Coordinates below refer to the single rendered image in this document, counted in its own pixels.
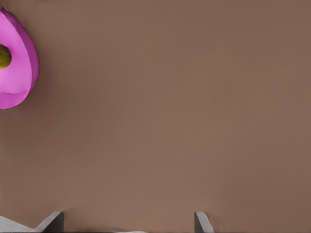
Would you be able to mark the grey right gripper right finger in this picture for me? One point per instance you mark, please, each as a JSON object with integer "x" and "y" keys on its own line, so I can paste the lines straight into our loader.
{"x": 202, "y": 223}

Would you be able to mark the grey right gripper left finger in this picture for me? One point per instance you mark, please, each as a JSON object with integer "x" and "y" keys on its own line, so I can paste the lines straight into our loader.
{"x": 52, "y": 222}

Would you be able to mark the pink plate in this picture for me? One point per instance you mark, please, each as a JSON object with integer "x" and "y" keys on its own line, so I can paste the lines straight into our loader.
{"x": 19, "y": 80}

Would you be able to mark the orange fruit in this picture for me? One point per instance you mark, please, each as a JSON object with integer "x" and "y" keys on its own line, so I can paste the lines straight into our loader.
{"x": 3, "y": 57}

